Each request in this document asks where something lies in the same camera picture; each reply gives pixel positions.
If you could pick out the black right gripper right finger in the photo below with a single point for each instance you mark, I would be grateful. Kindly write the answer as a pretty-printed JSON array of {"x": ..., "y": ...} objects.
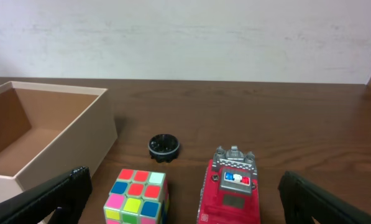
[{"x": 305, "y": 202}]

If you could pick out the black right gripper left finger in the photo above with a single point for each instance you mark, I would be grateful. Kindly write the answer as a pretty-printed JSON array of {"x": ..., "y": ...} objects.
[{"x": 63, "y": 198}]

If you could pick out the multicoloured puzzle cube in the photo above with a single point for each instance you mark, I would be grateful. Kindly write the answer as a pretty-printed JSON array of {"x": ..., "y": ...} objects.
[{"x": 138, "y": 197}]

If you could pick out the red toy fire truck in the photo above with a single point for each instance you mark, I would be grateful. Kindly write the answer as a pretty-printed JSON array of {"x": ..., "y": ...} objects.
[{"x": 230, "y": 189}]

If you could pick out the beige cardboard box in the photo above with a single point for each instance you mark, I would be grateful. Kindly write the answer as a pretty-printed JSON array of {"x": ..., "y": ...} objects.
[{"x": 46, "y": 130}]

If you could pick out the small black round cap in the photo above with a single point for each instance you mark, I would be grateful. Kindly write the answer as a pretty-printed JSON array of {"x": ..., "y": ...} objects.
[{"x": 164, "y": 148}]

